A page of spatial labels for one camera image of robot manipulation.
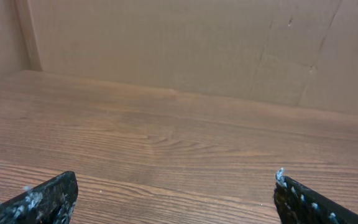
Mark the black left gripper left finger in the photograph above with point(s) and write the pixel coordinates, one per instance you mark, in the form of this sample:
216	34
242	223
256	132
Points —
52	202

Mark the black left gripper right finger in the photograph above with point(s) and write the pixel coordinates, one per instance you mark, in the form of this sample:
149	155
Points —
299	204

